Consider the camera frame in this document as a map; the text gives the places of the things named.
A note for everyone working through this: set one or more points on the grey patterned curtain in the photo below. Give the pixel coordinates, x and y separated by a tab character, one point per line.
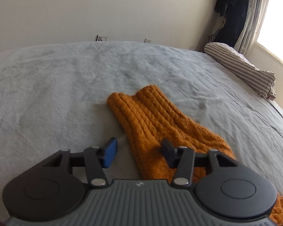
254	17

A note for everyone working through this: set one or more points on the white wall socket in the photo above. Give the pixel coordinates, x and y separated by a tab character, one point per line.
100	38
147	40

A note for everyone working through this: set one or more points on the orange cable knit cardigan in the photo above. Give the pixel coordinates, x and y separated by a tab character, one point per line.
147	118

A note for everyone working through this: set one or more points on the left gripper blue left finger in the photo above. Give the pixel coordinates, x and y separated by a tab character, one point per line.
98	158

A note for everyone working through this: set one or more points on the black hanging coat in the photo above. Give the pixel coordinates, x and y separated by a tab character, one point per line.
235	13

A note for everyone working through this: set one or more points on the striped grey pillow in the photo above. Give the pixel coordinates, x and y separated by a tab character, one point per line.
261	81

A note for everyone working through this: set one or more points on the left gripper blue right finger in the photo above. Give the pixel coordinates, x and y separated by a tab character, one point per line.
182	160

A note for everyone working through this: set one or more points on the grey bed sheet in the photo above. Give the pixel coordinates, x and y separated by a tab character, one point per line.
55	96

